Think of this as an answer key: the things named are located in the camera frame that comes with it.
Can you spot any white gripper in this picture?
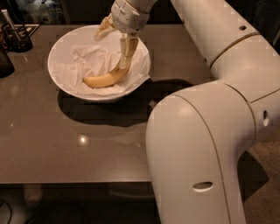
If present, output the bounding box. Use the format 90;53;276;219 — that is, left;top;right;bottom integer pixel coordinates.
94;0;151;69

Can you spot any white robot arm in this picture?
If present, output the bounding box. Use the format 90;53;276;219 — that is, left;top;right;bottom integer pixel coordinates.
146;0;280;224

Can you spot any white ceramic bowl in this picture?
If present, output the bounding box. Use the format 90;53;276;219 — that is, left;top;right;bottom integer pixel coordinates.
47;24;151;103

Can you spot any white paper towel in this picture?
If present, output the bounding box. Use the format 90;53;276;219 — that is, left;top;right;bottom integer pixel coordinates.
52;38;151;97

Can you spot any white stick in holder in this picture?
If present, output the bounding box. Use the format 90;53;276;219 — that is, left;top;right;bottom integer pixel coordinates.
1;9;21;45

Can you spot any dark round object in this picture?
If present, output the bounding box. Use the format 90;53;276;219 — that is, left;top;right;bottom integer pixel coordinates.
0;45;15;78

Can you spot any black wire mesh holder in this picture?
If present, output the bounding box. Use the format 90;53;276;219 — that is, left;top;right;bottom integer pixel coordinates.
2;24;33;53

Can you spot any black cable on floor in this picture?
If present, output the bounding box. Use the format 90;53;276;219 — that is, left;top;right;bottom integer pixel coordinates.
0;198;15;224

